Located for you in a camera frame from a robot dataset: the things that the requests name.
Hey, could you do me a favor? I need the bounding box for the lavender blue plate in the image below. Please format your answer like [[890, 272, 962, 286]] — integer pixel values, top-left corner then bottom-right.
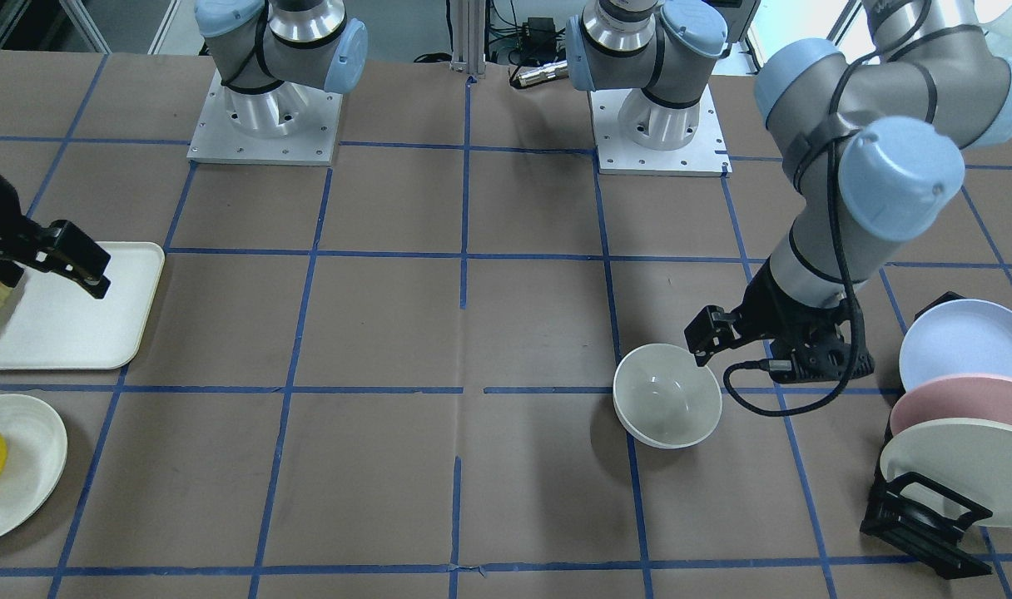
[[898, 300, 1012, 391]]

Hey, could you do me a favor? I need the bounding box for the aluminium frame post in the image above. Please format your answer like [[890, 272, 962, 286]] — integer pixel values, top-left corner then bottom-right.
[[448, 0, 488, 81]]

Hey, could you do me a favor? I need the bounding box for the pink plate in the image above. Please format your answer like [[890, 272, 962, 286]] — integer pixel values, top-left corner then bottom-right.
[[889, 373, 1012, 435]]

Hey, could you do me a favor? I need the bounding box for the cream ceramic bowl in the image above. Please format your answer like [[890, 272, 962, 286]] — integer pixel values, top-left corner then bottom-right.
[[612, 344, 723, 450]]

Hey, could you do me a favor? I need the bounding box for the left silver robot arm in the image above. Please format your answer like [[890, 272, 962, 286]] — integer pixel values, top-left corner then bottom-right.
[[685, 1, 1012, 384]]

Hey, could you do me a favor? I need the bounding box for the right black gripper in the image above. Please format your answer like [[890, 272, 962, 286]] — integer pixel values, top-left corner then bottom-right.
[[0, 174, 111, 300]]

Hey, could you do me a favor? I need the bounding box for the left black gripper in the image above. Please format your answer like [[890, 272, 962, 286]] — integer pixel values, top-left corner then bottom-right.
[[684, 262, 876, 384]]

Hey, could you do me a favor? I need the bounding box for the cream round plate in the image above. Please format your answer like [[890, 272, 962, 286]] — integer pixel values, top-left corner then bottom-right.
[[0, 394, 68, 538]]

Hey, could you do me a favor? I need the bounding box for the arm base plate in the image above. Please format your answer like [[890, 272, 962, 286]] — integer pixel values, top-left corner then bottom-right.
[[588, 87, 733, 177], [187, 72, 344, 166]]

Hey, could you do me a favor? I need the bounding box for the cream rectangular tray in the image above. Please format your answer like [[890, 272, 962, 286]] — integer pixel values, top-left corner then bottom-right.
[[0, 241, 165, 370]]

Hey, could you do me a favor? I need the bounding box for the cream plate in rack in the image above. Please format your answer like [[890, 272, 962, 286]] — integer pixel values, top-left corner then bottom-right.
[[879, 418, 1012, 527]]

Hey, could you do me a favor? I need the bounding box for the black dish rack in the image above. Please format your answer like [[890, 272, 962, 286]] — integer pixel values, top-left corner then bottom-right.
[[859, 291, 995, 580]]

